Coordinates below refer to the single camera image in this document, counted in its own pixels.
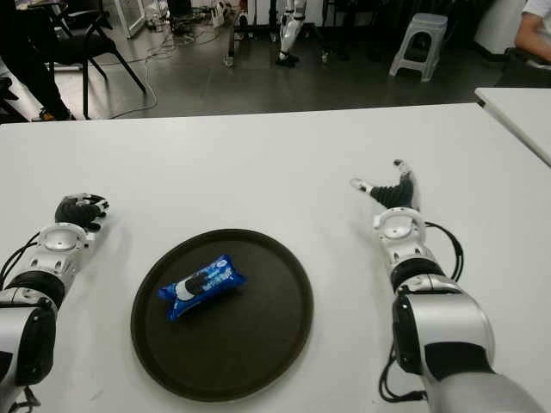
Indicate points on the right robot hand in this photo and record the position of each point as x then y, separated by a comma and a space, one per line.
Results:
400, 195

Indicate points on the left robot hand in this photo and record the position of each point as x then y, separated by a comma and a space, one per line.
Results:
79, 211

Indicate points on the blue Oreo cookie packet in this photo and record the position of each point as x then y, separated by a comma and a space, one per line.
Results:
202, 284

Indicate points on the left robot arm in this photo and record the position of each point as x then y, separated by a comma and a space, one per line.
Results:
47, 266

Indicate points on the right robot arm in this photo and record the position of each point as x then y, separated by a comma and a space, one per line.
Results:
447, 318

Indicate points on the person in black trousers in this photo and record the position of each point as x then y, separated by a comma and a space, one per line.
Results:
47, 86

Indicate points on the black office chair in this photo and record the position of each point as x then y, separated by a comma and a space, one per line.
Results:
6, 88

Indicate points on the white side table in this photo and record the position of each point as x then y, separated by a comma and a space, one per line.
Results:
521, 107

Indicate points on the grey plastic stool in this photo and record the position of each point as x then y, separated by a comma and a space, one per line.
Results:
426, 23

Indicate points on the black armrest seat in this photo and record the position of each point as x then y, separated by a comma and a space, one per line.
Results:
523, 66

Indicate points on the white humanoid robot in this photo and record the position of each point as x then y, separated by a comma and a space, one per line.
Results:
287, 32

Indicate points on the white framed panel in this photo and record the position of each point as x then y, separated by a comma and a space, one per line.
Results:
131, 19

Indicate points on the round dark brown tray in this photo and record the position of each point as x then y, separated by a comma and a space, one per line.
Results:
241, 344

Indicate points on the seated person in white shirt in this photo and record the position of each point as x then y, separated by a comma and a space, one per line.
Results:
534, 30

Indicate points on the black metal-frame chair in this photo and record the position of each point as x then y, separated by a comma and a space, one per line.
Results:
84, 49

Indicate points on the black wheeled gantry frame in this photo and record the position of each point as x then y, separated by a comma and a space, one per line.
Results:
231, 43

